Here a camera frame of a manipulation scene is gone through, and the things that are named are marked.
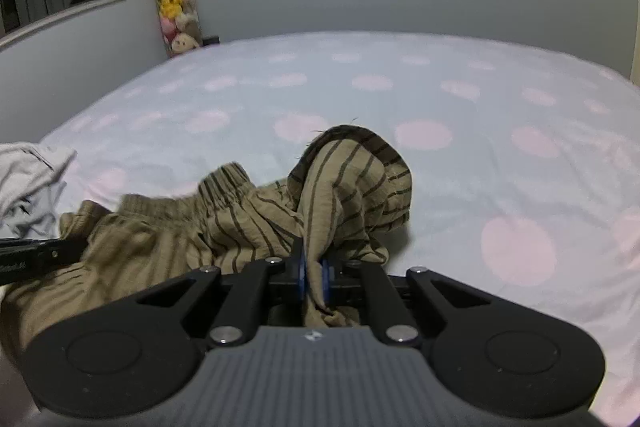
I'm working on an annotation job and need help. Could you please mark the polka-dot bed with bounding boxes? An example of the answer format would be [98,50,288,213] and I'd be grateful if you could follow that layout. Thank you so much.
[0,31,640,427]

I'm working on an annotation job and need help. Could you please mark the brown striped pants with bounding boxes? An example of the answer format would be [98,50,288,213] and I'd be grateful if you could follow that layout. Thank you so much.
[0,124,416,358]

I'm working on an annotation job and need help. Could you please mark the white window sill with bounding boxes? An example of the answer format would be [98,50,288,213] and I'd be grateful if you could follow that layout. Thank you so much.
[0,0,127,52]

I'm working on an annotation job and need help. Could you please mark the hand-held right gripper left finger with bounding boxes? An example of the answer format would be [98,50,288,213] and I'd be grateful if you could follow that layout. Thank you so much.
[135,247,307,348]

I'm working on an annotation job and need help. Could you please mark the white garment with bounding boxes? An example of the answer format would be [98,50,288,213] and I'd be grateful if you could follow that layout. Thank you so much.
[0,142,77,208]

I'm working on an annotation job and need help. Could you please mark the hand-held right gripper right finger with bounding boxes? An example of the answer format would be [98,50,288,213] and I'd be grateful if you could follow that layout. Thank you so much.
[320,257,493,348]

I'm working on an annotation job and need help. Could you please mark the grey garment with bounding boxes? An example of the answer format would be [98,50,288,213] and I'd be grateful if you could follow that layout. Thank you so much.
[0,184,68,241]

